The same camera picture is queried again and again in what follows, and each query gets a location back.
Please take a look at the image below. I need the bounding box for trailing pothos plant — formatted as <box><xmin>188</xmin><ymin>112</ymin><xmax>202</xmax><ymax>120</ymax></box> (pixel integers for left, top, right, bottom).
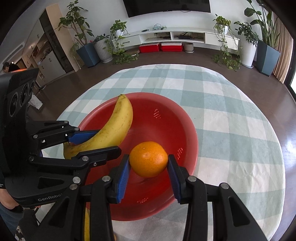
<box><xmin>212</xmin><ymin>14</ymin><xmax>241</xmax><ymax>71</ymax></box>

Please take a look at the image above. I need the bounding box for red plastic colander bowl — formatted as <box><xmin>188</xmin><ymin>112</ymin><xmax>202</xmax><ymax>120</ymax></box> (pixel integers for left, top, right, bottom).
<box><xmin>77</xmin><ymin>92</ymin><xmax>200</xmax><ymax>221</ymax></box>

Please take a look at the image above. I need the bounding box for left red storage box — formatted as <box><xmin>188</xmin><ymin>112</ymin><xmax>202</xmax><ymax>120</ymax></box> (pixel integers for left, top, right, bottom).
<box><xmin>139</xmin><ymin>43</ymin><xmax>160</xmax><ymax>53</ymax></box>

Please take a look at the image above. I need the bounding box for black wall television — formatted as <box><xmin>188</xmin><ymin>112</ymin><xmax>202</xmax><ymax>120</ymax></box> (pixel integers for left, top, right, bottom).
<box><xmin>123</xmin><ymin>0</ymin><xmax>211</xmax><ymax>17</ymax></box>

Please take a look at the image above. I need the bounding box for yellow banana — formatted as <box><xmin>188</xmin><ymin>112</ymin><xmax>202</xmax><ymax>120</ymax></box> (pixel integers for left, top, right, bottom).
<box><xmin>63</xmin><ymin>94</ymin><xmax>133</xmax><ymax>160</ymax></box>

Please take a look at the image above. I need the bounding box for black camera box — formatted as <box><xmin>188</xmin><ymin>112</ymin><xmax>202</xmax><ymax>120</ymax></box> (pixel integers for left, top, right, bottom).
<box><xmin>1</xmin><ymin>68</ymin><xmax>39</xmax><ymax>148</ymax></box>

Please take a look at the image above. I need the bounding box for white tv cabinet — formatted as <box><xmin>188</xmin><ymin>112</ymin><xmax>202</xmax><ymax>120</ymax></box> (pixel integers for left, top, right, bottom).
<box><xmin>112</xmin><ymin>27</ymin><xmax>239</xmax><ymax>51</ymax></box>

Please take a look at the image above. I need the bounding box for orange mandarin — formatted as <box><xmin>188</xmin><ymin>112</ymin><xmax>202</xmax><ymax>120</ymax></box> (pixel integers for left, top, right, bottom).
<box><xmin>129</xmin><ymin>141</ymin><xmax>168</xmax><ymax>178</ymax></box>

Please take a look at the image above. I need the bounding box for right red storage box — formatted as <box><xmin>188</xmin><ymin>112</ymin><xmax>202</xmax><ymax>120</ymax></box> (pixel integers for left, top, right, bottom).
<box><xmin>161</xmin><ymin>42</ymin><xmax>183</xmax><ymax>52</ymax></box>

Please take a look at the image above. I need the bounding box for red storage box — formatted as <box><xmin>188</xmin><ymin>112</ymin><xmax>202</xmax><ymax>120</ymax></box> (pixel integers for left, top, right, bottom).
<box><xmin>161</xmin><ymin>42</ymin><xmax>183</xmax><ymax>52</ymax></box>
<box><xmin>139</xmin><ymin>43</ymin><xmax>160</xmax><ymax>53</ymax></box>

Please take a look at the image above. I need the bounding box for dark blue tall planter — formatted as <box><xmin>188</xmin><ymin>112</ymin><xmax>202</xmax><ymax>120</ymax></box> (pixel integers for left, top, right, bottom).
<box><xmin>256</xmin><ymin>40</ymin><xmax>280</xmax><ymax>76</ymax></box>

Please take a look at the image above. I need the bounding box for beige curtain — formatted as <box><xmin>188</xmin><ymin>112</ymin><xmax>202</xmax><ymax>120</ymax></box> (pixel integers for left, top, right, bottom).
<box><xmin>273</xmin><ymin>17</ymin><xmax>293</xmax><ymax>83</ymax></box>

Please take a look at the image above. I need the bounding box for dark blue left planter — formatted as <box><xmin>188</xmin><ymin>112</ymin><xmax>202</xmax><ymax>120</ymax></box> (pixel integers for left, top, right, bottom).
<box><xmin>76</xmin><ymin>43</ymin><xmax>100</xmax><ymax>68</ymax></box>

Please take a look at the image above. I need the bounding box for green checkered tablecloth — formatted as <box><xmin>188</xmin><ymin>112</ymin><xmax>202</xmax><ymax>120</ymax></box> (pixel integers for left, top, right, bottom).
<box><xmin>59</xmin><ymin>64</ymin><xmax>285</xmax><ymax>239</ymax></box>

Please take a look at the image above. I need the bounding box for small round grey pot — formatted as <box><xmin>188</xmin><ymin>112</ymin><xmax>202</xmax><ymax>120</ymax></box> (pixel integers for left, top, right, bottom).
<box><xmin>183</xmin><ymin>42</ymin><xmax>194</xmax><ymax>53</ymax></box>

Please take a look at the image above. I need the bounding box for white tall planter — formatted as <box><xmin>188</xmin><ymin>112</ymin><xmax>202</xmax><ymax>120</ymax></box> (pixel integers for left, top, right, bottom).
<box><xmin>240</xmin><ymin>40</ymin><xmax>257</xmax><ymax>68</ymax></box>

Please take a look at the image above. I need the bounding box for white ribbed planter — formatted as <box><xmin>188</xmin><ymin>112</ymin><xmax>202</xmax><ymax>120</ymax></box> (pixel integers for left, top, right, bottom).
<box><xmin>94</xmin><ymin>39</ymin><xmax>113</xmax><ymax>63</ymax></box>

